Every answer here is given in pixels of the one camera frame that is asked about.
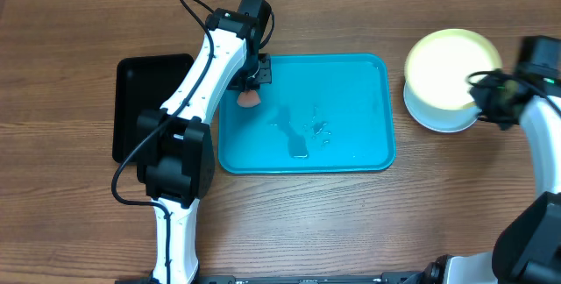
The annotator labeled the pink sponge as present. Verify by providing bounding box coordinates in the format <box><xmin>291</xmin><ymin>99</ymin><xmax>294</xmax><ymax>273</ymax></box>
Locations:
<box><xmin>237</xmin><ymin>90</ymin><xmax>261</xmax><ymax>108</ymax></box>

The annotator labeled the light blue plate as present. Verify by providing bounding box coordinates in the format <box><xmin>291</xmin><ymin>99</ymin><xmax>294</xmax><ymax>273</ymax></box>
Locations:
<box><xmin>403</xmin><ymin>81</ymin><xmax>480</xmax><ymax>133</ymax></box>

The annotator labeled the yellow-green plate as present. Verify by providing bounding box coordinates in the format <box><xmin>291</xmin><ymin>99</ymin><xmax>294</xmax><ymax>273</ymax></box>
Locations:
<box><xmin>404</xmin><ymin>29</ymin><xmax>502</xmax><ymax>110</ymax></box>

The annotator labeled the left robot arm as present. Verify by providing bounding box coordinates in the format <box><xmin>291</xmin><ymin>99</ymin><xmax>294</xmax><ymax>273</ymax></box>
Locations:
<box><xmin>133</xmin><ymin>8</ymin><xmax>274</xmax><ymax>283</ymax></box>

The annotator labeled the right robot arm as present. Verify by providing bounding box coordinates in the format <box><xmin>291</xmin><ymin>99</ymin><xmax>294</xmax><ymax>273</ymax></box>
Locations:
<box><xmin>407</xmin><ymin>70</ymin><xmax>560</xmax><ymax>283</ymax></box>

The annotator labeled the teal serving tray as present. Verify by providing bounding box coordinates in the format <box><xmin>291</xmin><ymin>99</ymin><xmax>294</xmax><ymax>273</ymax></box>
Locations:
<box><xmin>217</xmin><ymin>53</ymin><xmax>397</xmax><ymax>174</ymax></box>

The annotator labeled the black rectangular tray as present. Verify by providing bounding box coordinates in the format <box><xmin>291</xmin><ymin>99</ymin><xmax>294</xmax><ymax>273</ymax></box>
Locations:
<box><xmin>112</xmin><ymin>53</ymin><xmax>194</xmax><ymax>163</ymax></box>

